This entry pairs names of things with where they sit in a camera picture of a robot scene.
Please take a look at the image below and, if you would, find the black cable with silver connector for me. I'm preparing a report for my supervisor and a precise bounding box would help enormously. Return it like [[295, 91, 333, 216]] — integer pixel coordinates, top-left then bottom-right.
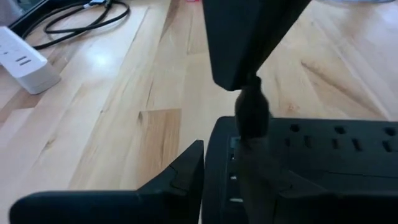
[[21, 0, 131, 50]]

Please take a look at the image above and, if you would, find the black power strip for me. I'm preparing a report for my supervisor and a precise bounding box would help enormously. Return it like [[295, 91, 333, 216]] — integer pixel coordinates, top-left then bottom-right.
[[201, 115, 398, 224]]

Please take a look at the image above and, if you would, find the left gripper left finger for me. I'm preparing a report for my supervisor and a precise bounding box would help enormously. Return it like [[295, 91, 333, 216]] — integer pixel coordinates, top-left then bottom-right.
[[9, 139, 205, 224]]

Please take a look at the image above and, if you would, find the thin black USB cable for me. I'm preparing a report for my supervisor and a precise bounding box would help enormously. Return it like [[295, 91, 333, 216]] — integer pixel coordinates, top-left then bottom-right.
[[234, 73, 292, 224]]

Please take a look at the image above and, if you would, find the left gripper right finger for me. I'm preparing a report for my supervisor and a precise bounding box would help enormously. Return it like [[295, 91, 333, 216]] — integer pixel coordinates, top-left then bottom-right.
[[275, 182, 398, 224]]

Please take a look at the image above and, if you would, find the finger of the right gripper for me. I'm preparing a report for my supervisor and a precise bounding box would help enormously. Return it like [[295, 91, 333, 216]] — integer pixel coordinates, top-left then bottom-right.
[[201, 0, 261, 91], [249, 0, 312, 76]]

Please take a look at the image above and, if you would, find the white power strip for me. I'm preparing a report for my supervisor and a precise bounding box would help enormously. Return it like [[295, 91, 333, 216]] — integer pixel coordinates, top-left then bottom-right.
[[0, 26, 62, 95]]

